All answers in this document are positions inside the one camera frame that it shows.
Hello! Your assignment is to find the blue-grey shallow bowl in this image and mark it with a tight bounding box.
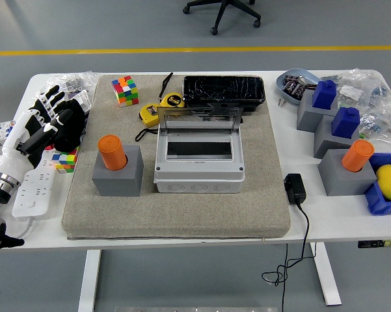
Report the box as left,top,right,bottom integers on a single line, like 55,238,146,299
275,68,321,107

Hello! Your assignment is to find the white-edged colourful puzzle cube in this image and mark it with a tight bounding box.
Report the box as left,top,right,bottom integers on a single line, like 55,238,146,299
111,75,140,107

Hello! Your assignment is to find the yellow lemon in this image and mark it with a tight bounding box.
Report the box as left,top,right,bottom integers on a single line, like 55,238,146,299
376,164,391,202

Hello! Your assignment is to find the clear bag of parts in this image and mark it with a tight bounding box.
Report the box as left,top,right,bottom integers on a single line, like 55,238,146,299
357,107,391,153
321,68,391,110

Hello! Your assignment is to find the grey-brown fabric mat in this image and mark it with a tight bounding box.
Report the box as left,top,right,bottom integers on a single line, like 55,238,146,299
61,74,292,241

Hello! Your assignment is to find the smoked transparent box lid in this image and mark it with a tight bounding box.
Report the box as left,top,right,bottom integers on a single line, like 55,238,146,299
156,105,245,135

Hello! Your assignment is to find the grey holder block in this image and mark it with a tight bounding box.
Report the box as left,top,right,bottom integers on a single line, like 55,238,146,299
313,114,360,159
296,89,339,133

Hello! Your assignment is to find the grey block with round hole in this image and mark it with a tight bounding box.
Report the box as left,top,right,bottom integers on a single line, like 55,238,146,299
91,144,144,198
317,148,377,197

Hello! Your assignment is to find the yellow tape measure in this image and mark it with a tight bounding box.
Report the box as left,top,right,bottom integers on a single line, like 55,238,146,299
135,103,161,142

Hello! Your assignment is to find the black plastic tray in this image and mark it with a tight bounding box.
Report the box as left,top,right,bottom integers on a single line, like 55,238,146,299
182,75,266,114

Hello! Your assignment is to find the orange cylinder battery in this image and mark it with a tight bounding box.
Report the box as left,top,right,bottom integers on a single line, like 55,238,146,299
341,139,375,173
97,135,128,171

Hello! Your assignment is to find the black power adapter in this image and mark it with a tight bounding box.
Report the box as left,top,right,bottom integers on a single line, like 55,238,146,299
283,173,307,205

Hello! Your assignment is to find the white table leg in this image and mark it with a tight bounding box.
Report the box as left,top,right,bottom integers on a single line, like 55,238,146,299
77,249,101,312
309,242,342,306

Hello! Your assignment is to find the stickerless colourful puzzle cube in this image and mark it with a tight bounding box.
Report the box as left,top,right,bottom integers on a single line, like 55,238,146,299
51,146,81,175

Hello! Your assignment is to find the white power strip cable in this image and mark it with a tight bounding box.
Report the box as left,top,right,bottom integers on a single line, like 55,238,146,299
18,216,35,240

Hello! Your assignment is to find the black adapter cord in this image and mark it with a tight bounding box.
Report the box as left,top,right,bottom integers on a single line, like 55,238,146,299
262,201,317,312

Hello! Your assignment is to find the black cloth glove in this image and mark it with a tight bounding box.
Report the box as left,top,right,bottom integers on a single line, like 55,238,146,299
51,99,87,153

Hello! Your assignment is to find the white power strip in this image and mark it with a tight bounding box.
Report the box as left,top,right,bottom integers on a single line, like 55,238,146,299
12,146,58,219

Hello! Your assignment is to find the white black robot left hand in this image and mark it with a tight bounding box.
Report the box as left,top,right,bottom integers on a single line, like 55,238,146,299
0,84,74,179

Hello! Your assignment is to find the clear bag of screws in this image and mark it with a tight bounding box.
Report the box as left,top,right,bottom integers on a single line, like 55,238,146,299
44,71,100,98

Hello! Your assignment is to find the black table control panel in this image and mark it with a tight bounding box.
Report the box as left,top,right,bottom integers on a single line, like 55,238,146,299
357,239,391,250

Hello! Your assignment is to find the brown silver packet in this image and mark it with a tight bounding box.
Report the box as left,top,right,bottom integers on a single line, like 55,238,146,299
295,76,318,91

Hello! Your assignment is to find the blue plastic bin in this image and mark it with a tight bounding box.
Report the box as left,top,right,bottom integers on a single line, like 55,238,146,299
364,152,391,216

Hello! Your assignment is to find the blue stepped block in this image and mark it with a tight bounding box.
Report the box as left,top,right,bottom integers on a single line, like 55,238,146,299
312,79,338,110
330,107,360,139

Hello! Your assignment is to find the white blue circuit breaker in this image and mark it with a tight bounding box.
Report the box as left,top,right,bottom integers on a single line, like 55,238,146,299
0,118,19,156

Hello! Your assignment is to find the white breaker on purple card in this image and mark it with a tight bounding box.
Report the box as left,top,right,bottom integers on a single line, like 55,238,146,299
64,89,92,113

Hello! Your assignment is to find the light grey electrical box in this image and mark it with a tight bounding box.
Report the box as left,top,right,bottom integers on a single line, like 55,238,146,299
153,131,245,195

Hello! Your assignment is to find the yellow tape measure 5m label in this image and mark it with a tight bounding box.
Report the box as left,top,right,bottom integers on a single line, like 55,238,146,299
158,71,186,109

